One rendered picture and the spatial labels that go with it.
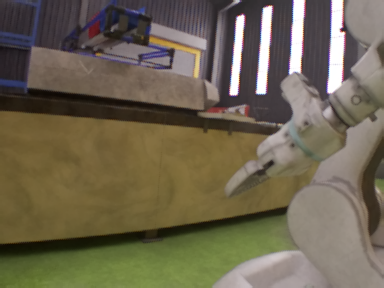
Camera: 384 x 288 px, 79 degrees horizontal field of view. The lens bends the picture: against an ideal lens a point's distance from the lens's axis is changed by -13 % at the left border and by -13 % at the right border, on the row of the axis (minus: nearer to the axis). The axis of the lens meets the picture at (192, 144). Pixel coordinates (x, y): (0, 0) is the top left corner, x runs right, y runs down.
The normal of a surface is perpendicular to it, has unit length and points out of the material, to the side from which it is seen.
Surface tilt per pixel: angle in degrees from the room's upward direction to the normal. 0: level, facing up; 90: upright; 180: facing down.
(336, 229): 90
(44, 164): 90
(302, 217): 90
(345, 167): 90
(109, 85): 80
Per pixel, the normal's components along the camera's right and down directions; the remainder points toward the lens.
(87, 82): 0.58, -0.05
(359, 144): -0.77, -0.02
